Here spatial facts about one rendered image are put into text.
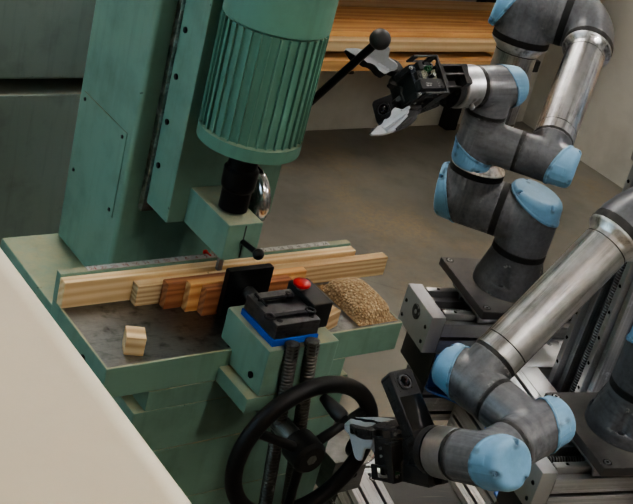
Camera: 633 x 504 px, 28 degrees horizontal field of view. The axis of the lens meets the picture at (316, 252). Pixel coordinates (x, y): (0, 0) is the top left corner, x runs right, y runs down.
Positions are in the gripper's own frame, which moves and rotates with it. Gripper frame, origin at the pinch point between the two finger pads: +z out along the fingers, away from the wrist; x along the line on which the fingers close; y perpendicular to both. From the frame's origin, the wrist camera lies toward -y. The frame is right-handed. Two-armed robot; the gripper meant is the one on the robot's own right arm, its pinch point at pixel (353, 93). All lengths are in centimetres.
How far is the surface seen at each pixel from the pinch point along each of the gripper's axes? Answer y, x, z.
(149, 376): -29, 35, 33
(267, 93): -0.8, -0.7, 16.2
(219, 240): -25.8, 14.6, 15.8
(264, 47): 4.0, -6.2, 17.9
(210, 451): -44, 47, 17
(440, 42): -179, -105, -203
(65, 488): 116, 65, 113
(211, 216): -26.2, 10.1, 15.8
